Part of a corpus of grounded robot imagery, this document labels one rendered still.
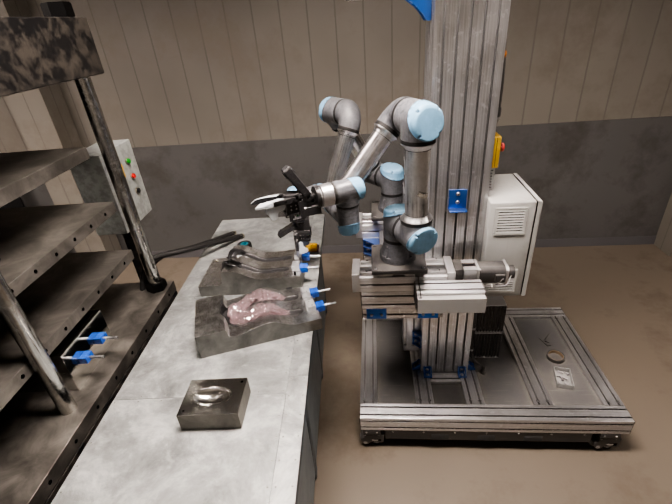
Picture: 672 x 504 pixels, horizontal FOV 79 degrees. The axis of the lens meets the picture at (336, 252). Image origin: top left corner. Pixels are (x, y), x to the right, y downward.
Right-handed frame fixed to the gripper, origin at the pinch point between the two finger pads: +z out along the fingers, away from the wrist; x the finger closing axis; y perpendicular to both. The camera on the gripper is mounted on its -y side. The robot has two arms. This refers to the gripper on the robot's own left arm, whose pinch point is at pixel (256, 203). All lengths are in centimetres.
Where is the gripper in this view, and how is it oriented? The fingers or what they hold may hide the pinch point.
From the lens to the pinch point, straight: 127.3
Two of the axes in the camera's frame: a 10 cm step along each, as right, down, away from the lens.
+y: 1.3, 9.2, 3.8
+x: -3.5, -3.2, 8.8
